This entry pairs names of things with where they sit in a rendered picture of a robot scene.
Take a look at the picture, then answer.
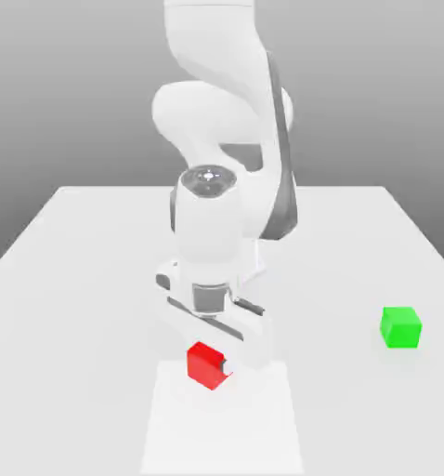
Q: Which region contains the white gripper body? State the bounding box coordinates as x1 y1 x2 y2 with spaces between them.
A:
155 292 273 370

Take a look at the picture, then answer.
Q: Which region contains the small red cube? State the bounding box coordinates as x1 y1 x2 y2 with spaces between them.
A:
186 340 234 391

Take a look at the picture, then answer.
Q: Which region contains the small green cube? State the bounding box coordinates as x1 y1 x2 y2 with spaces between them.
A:
379 306 424 350

